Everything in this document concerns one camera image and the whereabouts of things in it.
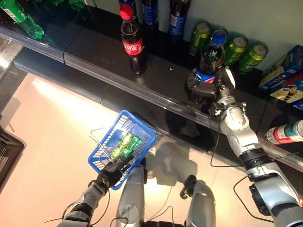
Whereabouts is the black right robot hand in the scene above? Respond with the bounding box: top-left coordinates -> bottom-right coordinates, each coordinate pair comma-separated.
186,66 -> 236,105

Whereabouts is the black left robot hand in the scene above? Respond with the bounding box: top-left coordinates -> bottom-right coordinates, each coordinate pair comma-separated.
97,155 -> 134,189

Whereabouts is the blue plastic shopping basket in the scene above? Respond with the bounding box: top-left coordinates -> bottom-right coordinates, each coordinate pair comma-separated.
88,110 -> 157,191

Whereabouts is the green plastic drink bottle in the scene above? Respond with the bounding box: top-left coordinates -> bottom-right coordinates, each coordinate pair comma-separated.
113,132 -> 133,158

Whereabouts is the silver left robot leg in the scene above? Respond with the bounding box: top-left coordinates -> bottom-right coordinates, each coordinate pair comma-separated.
116,158 -> 149,227

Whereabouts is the silver robot leg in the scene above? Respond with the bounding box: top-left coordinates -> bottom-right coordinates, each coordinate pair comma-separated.
179,175 -> 216,227
116,158 -> 149,227

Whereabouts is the small beige snack box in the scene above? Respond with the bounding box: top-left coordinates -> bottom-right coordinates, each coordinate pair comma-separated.
269,84 -> 303,103

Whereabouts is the dark robot pelvis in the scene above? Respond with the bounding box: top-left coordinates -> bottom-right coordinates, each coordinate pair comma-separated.
144,220 -> 187,227

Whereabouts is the clear water bottle red label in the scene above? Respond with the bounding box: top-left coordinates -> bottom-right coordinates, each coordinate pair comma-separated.
265,119 -> 303,145

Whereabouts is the silver right robot leg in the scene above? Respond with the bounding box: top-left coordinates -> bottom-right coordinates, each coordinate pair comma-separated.
179,175 -> 216,227

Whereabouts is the cola bottle red cap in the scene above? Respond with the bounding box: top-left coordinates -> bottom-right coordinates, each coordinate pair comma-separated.
119,4 -> 149,75

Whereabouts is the black cabinet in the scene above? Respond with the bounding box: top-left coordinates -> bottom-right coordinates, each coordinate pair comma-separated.
0,125 -> 26,187

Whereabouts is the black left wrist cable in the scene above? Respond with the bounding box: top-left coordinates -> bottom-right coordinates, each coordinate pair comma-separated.
44,186 -> 112,226

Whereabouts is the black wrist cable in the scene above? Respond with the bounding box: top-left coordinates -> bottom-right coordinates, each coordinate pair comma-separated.
209,122 -> 299,223
44,186 -> 112,226

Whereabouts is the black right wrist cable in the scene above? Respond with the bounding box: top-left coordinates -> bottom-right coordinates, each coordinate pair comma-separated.
209,122 -> 299,223

